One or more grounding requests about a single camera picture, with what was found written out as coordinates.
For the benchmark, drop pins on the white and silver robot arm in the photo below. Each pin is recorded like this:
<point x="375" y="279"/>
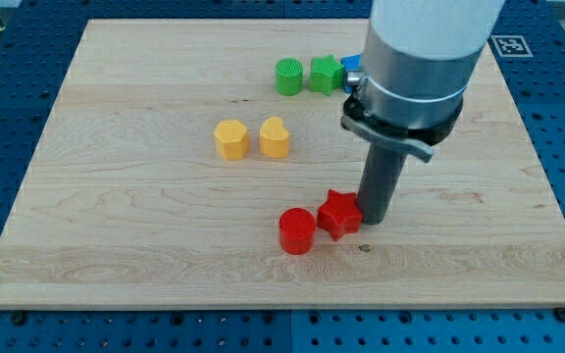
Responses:
<point x="419" y="56"/>

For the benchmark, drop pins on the red circle block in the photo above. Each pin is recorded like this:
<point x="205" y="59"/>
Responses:
<point x="297" y="228"/>

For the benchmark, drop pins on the red star block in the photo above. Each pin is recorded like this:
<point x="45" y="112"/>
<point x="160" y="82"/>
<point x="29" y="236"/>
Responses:
<point x="339" y="215"/>

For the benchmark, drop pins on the green circle block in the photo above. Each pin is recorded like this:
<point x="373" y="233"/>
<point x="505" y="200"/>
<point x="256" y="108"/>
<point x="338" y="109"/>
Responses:
<point x="289" y="76"/>

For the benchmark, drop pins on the green star block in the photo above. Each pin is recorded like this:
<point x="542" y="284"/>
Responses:
<point x="325" y="75"/>

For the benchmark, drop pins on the yellow heart block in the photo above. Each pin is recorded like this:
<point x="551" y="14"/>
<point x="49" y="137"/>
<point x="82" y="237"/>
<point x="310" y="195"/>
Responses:
<point x="274" y="138"/>

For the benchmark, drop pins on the yellow hexagon block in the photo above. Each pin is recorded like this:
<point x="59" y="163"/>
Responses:
<point x="231" y="139"/>

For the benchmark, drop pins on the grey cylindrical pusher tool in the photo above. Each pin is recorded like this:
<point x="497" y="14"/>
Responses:
<point x="380" y="177"/>

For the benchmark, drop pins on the wooden board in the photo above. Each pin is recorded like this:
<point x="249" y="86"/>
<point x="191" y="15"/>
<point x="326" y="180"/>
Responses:
<point x="126" y="204"/>

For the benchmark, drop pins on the blue block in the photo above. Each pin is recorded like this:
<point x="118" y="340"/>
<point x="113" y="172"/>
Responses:
<point x="350" y="66"/>

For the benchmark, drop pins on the black clamp with grey lever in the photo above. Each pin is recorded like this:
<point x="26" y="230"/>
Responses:
<point x="395" y="135"/>

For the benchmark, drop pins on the black white fiducial marker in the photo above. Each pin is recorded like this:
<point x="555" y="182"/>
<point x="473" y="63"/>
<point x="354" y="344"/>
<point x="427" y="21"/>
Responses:
<point x="511" y="46"/>

